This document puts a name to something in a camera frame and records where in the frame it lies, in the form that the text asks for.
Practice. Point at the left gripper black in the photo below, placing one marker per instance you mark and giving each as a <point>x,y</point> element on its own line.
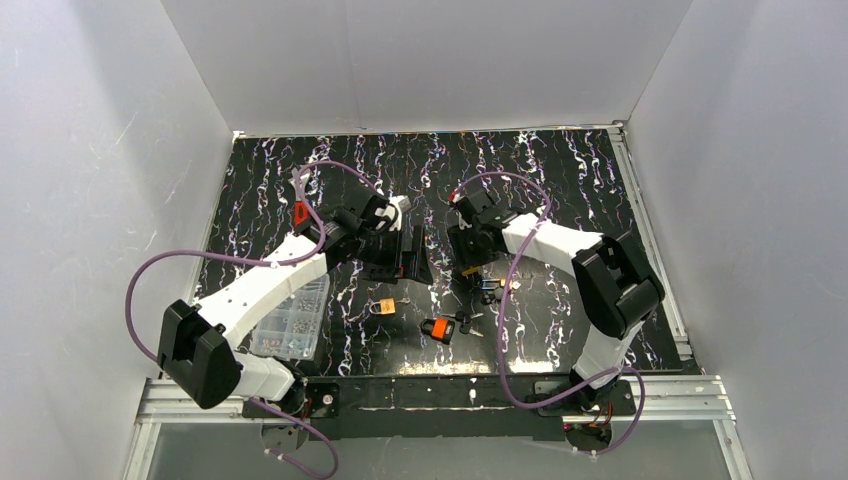
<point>385,255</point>

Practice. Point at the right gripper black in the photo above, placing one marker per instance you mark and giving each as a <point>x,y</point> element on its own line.
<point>468,248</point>

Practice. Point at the small brass padlock with figurine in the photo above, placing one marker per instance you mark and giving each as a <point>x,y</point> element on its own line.
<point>497,284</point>

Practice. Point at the brass padlock with steel shackle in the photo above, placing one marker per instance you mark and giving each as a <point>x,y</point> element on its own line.
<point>386,306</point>

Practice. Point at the black-headed keys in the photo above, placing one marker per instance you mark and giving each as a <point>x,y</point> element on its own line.
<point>463,322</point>

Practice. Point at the orange black Opel padlock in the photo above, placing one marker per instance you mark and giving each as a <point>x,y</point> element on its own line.
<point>438,329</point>

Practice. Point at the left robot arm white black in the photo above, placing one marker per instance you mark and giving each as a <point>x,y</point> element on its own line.
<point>198,345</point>

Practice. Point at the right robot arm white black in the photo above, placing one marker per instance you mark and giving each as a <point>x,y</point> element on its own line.
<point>618,286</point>

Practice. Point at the clear plastic screw box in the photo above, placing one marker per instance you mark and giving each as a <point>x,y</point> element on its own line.
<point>291,331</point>

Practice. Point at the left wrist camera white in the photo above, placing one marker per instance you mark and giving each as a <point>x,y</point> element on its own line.
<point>391,216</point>

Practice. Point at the grey white figurine keychain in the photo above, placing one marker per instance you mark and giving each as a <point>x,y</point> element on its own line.
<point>489,297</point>

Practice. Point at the black base frame front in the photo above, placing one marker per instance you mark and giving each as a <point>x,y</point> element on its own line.
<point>440,406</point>

